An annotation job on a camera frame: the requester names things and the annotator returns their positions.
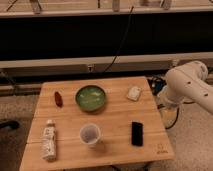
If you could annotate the green ceramic bowl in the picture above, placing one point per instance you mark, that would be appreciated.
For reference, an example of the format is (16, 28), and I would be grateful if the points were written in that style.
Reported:
(90, 98)

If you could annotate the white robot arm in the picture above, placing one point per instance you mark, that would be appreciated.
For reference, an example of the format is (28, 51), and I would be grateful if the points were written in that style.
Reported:
(185, 81)

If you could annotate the white square sponge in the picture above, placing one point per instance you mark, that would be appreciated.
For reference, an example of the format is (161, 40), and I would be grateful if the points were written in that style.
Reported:
(134, 93)

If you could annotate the small dark red object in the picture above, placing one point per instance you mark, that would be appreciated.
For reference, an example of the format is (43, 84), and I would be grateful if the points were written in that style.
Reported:
(58, 99)

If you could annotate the black rectangular block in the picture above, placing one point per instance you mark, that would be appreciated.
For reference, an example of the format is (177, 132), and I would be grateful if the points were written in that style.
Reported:
(137, 134)

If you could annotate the clear plastic cup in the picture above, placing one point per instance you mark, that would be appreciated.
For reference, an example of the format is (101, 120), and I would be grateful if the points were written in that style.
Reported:
(90, 134)

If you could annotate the white plastic bottle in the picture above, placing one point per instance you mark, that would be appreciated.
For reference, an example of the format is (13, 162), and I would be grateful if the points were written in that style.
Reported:
(48, 141)

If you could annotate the black object at left edge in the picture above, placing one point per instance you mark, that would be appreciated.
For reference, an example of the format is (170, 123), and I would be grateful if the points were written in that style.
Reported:
(12, 124)

